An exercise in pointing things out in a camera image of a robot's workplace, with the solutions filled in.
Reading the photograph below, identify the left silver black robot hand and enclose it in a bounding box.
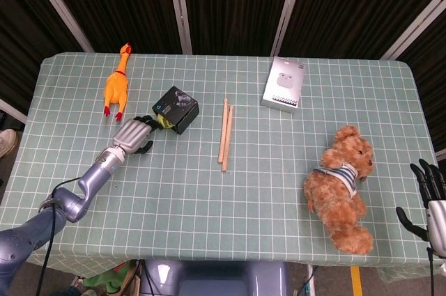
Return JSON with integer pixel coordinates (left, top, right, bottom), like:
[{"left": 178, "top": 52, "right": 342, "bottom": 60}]
[{"left": 111, "top": 114, "right": 164, "bottom": 156}]

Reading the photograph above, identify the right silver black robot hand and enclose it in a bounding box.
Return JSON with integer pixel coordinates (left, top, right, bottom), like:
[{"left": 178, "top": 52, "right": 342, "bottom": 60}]
[{"left": 395, "top": 158, "right": 446, "bottom": 259}]

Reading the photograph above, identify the yellow tennis ball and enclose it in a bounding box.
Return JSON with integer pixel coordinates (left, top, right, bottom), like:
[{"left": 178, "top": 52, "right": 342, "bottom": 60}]
[{"left": 155, "top": 114, "right": 174, "bottom": 130}]

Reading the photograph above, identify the black cardboard box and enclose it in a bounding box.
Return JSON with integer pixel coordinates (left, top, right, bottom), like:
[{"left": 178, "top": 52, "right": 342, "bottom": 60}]
[{"left": 152, "top": 86, "right": 200, "bottom": 136}]

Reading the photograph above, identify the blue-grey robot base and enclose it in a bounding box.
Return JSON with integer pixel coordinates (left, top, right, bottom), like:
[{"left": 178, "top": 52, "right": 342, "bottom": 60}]
[{"left": 141, "top": 259, "right": 290, "bottom": 296}]

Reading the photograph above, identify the silver earbuds box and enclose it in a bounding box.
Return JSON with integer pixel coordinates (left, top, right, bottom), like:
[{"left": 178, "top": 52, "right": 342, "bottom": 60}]
[{"left": 261, "top": 56, "right": 307, "bottom": 114}]

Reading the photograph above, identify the orange rubber chicken toy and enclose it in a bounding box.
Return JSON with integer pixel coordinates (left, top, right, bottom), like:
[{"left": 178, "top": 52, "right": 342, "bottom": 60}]
[{"left": 102, "top": 42, "right": 133, "bottom": 123}]

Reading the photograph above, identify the wooden drumstick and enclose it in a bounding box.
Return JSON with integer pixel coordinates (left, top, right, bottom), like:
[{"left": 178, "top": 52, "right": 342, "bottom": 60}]
[
  {"left": 217, "top": 97, "right": 229, "bottom": 164},
  {"left": 221, "top": 104, "right": 235, "bottom": 172}
]

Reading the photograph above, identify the brown teddy bear striped shirt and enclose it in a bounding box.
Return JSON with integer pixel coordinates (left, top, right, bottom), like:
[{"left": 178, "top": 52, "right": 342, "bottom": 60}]
[{"left": 303, "top": 125, "right": 376, "bottom": 254}]

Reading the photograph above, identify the green checkered tablecloth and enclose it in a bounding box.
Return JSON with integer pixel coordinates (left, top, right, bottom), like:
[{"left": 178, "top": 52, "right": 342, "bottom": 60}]
[{"left": 0, "top": 52, "right": 446, "bottom": 285}]

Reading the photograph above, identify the white sneaker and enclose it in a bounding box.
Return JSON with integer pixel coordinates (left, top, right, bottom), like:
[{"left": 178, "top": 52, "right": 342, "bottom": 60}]
[{"left": 0, "top": 128, "right": 19, "bottom": 158}]

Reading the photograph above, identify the green cloth under table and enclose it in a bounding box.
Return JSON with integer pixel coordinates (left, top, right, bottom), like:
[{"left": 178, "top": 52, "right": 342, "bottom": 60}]
[{"left": 83, "top": 263, "right": 140, "bottom": 293}]

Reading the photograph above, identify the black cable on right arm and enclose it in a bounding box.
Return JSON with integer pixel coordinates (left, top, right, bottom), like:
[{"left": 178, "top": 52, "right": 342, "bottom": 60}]
[{"left": 426, "top": 247, "right": 436, "bottom": 296}]

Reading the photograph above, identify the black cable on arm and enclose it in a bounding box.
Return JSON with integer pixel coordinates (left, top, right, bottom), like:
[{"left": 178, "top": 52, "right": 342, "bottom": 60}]
[
  {"left": 426, "top": 247, "right": 436, "bottom": 296},
  {"left": 34, "top": 176, "right": 82, "bottom": 296}
]

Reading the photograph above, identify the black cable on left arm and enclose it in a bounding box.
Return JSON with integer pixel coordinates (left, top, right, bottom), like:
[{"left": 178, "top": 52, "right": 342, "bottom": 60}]
[{"left": 34, "top": 176, "right": 82, "bottom": 296}]

